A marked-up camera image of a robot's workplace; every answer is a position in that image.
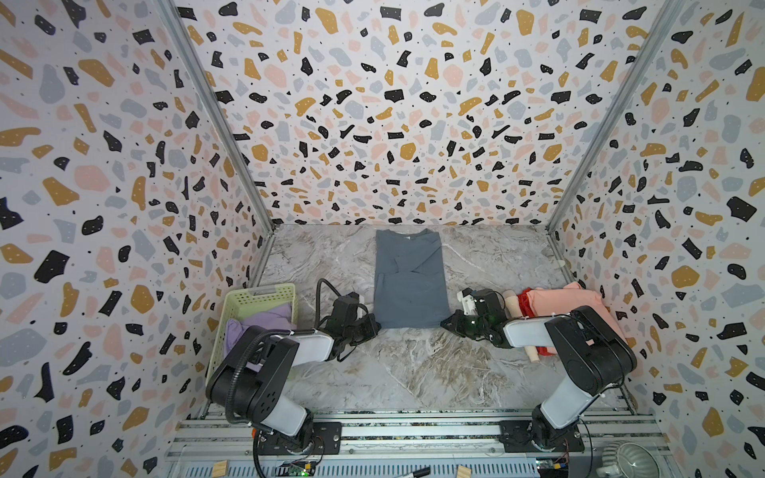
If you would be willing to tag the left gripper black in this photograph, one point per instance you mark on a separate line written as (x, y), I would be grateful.
(369, 331)

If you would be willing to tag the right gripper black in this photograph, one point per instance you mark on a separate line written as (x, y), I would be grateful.
(464, 320)

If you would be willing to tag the grey-blue t-shirt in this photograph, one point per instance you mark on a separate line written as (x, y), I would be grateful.
(410, 285)

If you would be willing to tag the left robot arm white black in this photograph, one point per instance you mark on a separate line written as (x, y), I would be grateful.
(249, 383)

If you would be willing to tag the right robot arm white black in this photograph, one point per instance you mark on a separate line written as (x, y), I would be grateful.
(570, 323)

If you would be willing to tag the folded beige t-shirt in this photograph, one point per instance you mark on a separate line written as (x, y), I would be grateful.
(514, 311)

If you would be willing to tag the folded red t-shirt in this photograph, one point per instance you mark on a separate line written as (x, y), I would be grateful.
(528, 312)

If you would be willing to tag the folded pink t-shirt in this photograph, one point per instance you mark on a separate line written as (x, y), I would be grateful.
(561, 301)

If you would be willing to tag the lilac t-shirt in basket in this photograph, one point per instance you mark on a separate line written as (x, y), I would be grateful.
(257, 325)

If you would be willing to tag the light green plastic basket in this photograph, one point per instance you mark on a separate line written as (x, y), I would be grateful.
(269, 305)

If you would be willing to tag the right wooden block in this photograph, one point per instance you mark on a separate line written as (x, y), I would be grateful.
(463, 472)

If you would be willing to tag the wooden block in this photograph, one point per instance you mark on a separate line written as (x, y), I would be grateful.
(463, 472)
(220, 469)

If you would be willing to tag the left circuit board green LED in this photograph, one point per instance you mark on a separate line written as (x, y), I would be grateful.
(300, 468)

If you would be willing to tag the black marker pen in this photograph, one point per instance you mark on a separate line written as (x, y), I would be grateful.
(418, 473)

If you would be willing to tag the left wooden block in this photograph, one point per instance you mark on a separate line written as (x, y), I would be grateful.
(220, 469)

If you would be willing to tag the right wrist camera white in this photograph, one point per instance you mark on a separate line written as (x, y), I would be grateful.
(467, 302)

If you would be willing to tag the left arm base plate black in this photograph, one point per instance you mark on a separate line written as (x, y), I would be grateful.
(322, 438)

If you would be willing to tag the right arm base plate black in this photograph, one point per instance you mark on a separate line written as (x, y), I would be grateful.
(526, 436)

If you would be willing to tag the aluminium rail frame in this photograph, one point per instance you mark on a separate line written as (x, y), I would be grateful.
(392, 443)

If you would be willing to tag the right circuit board with wires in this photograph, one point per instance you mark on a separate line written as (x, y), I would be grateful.
(552, 468)

